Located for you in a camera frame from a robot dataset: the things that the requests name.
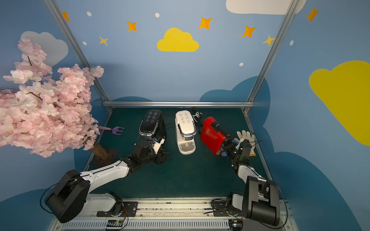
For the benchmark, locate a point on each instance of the white knit glove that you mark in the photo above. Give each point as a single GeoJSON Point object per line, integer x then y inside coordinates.
{"type": "Point", "coordinates": [246, 136]}

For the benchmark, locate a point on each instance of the left aluminium frame post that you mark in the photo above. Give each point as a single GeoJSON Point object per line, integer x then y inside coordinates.
{"type": "Point", "coordinates": [63, 24]}

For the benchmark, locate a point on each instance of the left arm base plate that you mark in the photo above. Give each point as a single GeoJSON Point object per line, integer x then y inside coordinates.
{"type": "Point", "coordinates": [121, 209]}

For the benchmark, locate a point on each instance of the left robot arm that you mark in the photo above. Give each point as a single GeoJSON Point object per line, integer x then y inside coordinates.
{"type": "Point", "coordinates": [73, 194]}

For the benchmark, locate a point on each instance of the blue grey cleaning cloth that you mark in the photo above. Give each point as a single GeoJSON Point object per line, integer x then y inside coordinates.
{"type": "Point", "coordinates": [224, 154]}

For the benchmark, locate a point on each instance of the red coffee machine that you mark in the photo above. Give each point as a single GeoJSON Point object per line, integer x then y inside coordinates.
{"type": "Point", "coordinates": [214, 135]}

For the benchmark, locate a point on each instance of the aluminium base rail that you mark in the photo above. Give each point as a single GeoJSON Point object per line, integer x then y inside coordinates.
{"type": "Point", "coordinates": [171, 214]}

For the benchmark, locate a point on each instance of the purple toy fork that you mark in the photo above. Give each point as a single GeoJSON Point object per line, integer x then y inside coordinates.
{"type": "Point", "coordinates": [115, 130]}

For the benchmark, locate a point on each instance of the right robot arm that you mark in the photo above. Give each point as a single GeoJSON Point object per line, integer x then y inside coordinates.
{"type": "Point", "coordinates": [260, 201]}

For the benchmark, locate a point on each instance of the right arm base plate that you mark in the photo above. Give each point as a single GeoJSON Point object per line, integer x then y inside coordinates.
{"type": "Point", "coordinates": [224, 208]}

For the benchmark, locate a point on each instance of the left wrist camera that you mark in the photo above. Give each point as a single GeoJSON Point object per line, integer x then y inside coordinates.
{"type": "Point", "coordinates": [157, 143]}

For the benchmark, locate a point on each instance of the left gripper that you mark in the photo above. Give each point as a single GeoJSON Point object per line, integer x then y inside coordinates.
{"type": "Point", "coordinates": [161, 156]}

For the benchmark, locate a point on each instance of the horizontal aluminium frame bar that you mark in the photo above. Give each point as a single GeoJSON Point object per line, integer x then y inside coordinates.
{"type": "Point", "coordinates": [132, 104]}

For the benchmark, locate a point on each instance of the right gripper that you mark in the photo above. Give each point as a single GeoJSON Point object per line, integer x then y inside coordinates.
{"type": "Point", "coordinates": [228, 146]}

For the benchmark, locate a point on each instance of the right aluminium frame post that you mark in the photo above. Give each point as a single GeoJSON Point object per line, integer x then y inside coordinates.
{"type": "Point", "coordinates": [284, 27]}

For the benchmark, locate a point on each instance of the pink cherry blossom tree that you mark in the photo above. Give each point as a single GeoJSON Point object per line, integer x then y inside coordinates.
{"type": "Point", "coordinates": [45, 115]}

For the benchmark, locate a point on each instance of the aluminium frame post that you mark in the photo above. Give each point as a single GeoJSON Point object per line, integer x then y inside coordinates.
{"type": "Point", "coordinates": [63, 24]}
{"type": "Point", "coordinates": [284, 27]}

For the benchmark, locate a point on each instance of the white coffee machine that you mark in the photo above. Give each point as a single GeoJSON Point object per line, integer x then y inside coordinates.
{"type": "Point", "coordinates": [185, 132]}

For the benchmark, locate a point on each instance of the black coffee machine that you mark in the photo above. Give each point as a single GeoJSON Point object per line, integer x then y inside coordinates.
{"type": "Point", "coordinates": [153, 125]}

